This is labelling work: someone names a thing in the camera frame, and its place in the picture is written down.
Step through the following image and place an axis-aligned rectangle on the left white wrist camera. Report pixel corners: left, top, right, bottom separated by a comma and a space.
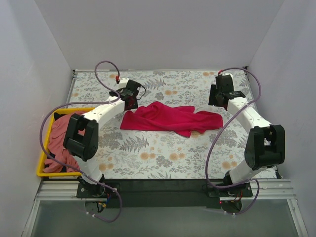
116, 78, 129, 92

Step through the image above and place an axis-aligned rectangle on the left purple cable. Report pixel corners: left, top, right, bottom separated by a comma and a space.
39, 60, 123, 222

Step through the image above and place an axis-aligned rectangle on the magenta t shirt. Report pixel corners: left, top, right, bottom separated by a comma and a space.
120, 101, 224, 138

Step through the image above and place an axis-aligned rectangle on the floral patterned table mat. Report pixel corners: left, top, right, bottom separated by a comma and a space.
66, 70, 277, 180

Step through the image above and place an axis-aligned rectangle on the salmon pink t shirt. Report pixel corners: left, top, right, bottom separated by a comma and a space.
43, 111, 85, 173

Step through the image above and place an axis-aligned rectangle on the aluminium frame rail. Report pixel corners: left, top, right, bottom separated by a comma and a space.
36, 179, 297, 200

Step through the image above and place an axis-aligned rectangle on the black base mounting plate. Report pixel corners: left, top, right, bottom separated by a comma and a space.
76, 179, 253, 209

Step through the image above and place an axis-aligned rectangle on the black garment in bin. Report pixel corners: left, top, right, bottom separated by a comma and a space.
53, 112, 73, 122

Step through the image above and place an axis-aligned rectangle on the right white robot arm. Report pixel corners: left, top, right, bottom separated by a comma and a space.
209, 72, 285, 196

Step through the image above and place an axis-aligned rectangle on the purple cable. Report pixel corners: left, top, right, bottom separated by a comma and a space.
204, 67, 262, 216
39, 60, 123, 222

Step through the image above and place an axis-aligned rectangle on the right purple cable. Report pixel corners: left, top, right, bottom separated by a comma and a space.
204, 67, 262, 216

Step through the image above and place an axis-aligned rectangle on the yellow plastic bin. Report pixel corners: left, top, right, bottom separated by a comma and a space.
37, 107, 93, 177

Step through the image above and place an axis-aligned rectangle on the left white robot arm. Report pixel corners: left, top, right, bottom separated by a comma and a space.
63, 78, 143, 198

